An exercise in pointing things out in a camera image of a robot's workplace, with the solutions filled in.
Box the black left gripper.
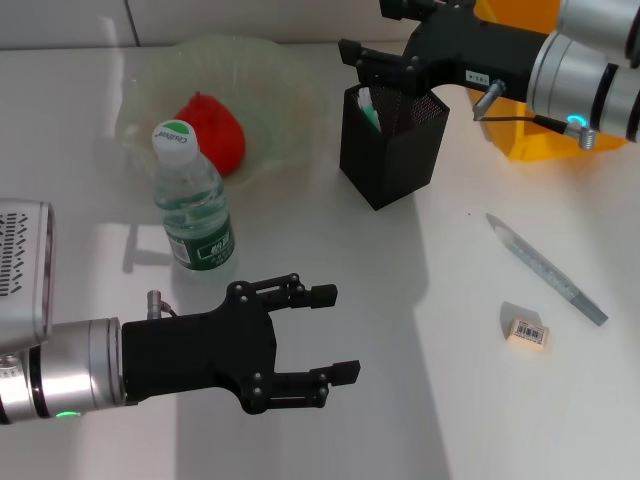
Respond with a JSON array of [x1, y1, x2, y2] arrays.
[[120, 272, 362, 416]]

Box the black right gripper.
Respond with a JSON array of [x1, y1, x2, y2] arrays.
[[338, 8, 550, 105]]

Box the green toothbrush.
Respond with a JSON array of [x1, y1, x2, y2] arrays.
[[355, 87, 384, 134]]

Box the red orange fruit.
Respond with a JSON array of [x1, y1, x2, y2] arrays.
[[173, 91, 247, 177]]

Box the clear green-label water bottle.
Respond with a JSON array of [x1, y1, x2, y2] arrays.
[[151, 119, 237, 274]]

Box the beige eraser with barcode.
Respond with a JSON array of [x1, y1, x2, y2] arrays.
[[505, 317, 551, 354]]

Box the clear glitter pencil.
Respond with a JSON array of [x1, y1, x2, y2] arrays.
[[485, 212, 609, 327]]

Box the black mesh pen holder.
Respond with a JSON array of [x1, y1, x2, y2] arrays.
[[338, 82, 451, 212]]

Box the green glass fruit plate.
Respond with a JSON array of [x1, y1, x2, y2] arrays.
[[114, 35, 331, 190]]

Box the yellow plastic bin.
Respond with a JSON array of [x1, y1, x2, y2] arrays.
[[469, 0, 632, 162]]

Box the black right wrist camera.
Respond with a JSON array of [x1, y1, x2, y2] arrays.
[[378, 0, 476, 24]]

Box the right arm connector cable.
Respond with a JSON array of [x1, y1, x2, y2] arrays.
[[472, 79, 599, 149]]

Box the arm connector cable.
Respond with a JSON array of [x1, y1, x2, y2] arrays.
[[144, 289, 179, 319], [472, 79, 599, 149]]

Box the left arm connector cable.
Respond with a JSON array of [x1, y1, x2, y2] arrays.
[[144, 289, 179, 319]]

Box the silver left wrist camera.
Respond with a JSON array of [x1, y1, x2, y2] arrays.
[[0, 199, 56, 346]]

